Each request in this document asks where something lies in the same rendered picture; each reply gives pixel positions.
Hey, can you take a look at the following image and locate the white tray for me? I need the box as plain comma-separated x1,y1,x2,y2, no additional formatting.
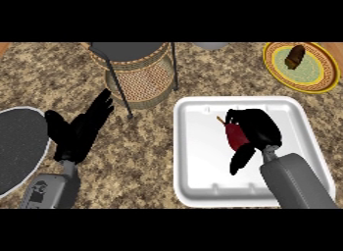
171,95,337,209

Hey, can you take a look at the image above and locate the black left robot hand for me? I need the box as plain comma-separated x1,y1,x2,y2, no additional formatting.
42,87,115,165

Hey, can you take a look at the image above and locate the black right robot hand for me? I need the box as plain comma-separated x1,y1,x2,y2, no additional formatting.
224,108,285,176

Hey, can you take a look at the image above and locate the tiered wicker basket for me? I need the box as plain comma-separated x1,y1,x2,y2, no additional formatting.
79,42,180,120

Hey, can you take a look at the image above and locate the red pear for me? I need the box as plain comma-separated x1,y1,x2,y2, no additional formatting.
215,116,251,152

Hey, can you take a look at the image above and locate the yellow rimmed green plate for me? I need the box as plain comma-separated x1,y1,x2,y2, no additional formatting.
261,42,341,95

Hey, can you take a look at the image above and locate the dark grey round board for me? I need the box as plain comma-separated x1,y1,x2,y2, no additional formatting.
0,106,51,205

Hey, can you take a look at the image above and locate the brown food piece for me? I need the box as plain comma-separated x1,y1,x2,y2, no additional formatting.
283,44,308,71

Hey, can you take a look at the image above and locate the grey round object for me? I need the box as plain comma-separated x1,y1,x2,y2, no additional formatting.
192,42,232,51

